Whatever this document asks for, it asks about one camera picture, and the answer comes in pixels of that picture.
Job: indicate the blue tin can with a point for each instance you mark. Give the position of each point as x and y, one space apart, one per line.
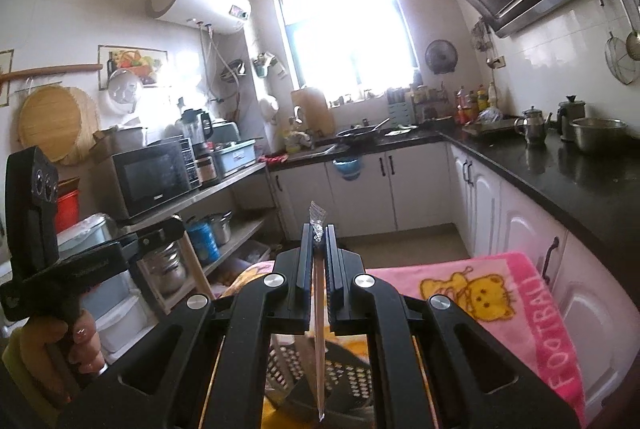
205 239

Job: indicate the metal tray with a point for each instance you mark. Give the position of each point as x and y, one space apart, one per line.
492 128

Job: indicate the pale blue storage box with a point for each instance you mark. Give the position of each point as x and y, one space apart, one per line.
237 159

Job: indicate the round wooden chopping board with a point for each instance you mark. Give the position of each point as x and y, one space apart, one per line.
55 124

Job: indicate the person's left hand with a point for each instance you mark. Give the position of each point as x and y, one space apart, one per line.
85 344

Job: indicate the red bucket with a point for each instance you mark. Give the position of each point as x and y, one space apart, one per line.
67 211

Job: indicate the wall utensil holder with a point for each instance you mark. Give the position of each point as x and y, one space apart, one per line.
267 66

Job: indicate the fruit wall picture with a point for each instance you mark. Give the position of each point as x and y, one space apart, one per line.
135 64

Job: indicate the small steel pot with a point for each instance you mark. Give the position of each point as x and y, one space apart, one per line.
221 229

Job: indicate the kitchen shelf rack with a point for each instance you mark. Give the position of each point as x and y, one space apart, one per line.
215 190

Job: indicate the black microwave oven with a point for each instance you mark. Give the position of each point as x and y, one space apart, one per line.
150 179

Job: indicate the row of condiment bottles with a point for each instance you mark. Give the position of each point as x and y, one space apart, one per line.
477 101

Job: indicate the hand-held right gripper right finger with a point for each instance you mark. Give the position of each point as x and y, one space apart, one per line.
334 269

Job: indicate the plastic-wrapped wooden chopsticks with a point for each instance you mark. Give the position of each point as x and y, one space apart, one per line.
318 359

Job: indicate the spice jar rack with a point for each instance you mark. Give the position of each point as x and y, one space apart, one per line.
420 106

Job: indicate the grey plastic utensil basket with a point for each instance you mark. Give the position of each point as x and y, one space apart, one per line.
345 379

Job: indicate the steel ladle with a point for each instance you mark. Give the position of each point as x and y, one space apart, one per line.
632 41

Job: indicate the black blender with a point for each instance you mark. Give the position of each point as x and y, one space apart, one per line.
196 129

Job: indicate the kitchen window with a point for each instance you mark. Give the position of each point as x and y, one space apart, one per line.
345 24

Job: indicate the dark wall fan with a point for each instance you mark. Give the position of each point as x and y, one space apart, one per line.
441 56

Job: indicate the white cabinets with black countertop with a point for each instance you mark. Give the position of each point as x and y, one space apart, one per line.
415 189

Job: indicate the steel kettle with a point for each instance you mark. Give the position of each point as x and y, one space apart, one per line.
532 126

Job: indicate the steel mixing bowl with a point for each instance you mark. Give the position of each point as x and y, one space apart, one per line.
597 134

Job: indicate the rectangular wooden cutting board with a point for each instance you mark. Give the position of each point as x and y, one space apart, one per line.
315 109

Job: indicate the blue plastic basin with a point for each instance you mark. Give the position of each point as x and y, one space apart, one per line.
347 169

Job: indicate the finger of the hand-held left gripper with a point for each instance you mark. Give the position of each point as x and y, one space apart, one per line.
155 236

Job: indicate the wooden rolling pin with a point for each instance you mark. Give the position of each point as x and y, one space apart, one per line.
50 71

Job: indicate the small white fan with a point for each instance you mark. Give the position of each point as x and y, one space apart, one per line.
124 91

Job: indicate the white plastic drawer unit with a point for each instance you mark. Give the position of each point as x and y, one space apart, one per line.
120 324

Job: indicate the black frying pan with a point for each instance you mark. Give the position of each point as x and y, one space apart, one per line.
357 132

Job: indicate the tall steel pot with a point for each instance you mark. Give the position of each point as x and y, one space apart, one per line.
570 116

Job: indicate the pink printed blanket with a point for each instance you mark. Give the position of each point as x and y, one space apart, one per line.
450 309

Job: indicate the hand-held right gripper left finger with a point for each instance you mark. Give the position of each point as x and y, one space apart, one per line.
306 269

